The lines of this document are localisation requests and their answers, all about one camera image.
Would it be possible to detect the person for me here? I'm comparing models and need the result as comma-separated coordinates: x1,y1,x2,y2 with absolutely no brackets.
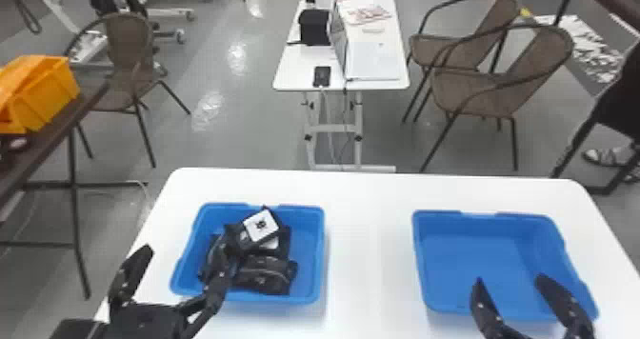
581,39,640,183

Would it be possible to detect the silver laptop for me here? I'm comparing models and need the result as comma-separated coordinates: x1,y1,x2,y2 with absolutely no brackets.
327,0,404,83

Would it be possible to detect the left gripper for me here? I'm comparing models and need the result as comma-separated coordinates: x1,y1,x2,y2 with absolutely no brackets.
107,235,237,339

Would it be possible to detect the brown mesh chair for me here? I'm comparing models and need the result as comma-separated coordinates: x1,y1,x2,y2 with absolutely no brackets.
418,22,575,174
401,0,522,126
64,10,192,170

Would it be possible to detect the dark side table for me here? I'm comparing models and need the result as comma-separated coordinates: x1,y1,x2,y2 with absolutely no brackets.
0,82,150,301

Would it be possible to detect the black phone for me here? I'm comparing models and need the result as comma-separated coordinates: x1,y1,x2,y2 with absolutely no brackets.
311,65,332,89

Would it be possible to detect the black case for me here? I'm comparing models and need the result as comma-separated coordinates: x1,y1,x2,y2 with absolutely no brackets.
298,9,331,48

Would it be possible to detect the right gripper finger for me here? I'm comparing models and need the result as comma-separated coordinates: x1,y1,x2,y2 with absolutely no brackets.
534,272,597,339
469,277,532,339

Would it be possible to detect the white side table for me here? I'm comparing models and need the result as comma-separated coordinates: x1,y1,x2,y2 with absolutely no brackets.
271,0,411,174

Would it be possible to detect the yellow tray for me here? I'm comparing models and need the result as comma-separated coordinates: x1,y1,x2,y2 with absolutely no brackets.
0,53,82,135

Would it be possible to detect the blue tray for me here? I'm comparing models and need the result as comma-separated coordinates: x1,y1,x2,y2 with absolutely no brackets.
169,201,327,306
411,209,600,324

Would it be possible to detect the black part with white label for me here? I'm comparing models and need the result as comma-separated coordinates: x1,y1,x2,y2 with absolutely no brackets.
223,207,292,258

